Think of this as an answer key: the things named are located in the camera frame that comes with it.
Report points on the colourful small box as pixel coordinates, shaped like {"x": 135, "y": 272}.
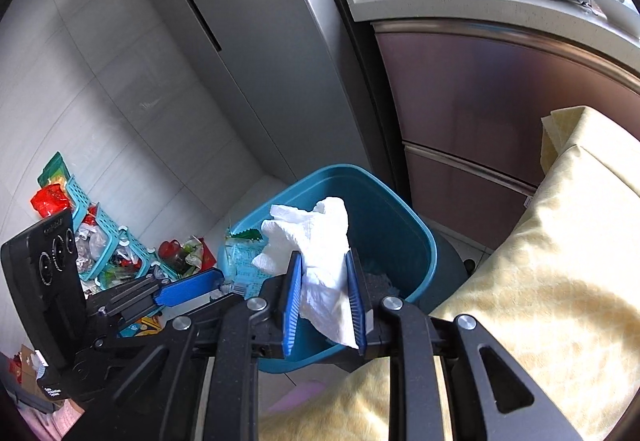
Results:
{"x": 140, "y": 327}

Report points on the green serrated wrapper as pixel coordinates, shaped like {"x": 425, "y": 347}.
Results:
{"x": 242, "y": 235}

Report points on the blue plastic trash bin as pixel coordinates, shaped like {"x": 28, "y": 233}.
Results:
{"x": 400, "y": 241}

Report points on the grey refrigerator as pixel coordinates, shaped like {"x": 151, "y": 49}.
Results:
{"x": 260, "y": 46}

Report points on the teal plastic basket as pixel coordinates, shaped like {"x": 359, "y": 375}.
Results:
{"x": 107, "y": 221}

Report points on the green snack packet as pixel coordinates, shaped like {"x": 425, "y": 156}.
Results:
{"x": 52, "y": 168}

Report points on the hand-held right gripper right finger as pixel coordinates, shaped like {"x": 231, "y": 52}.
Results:
{"x": 356, "y": 301}

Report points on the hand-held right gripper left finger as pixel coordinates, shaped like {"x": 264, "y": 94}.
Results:
{"x": 292, "y": 306}

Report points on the red and white box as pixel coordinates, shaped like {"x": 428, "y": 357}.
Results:
{"x": 25, "y": 363}

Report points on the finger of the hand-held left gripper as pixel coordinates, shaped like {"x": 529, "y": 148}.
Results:
{"x": 192, "y": 287}

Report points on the silver crumpled wrapper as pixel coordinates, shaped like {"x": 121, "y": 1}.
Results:
{"x": 87, "y": 248}

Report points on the brown kitchen cabinet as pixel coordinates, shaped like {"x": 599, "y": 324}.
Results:
{"x": 475, "y": 111}

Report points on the beige kitchen countertop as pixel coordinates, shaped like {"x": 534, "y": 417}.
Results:
{"x": 450, "y": 6}

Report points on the yellow patterned cloth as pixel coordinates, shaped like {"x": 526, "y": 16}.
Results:
{"x": 540, "y": 261}

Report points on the white paper towel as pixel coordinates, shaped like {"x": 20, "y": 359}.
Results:
{"x": 320, "y": 261}

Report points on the red and green wrapper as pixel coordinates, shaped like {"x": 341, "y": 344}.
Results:
{"x": 182, "y": 255}

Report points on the light teal packet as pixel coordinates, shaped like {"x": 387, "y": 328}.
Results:
{"x": 245, "y": 268}

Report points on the red crumpled packet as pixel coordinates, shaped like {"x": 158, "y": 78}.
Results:
{"x": 47, "y": 202}

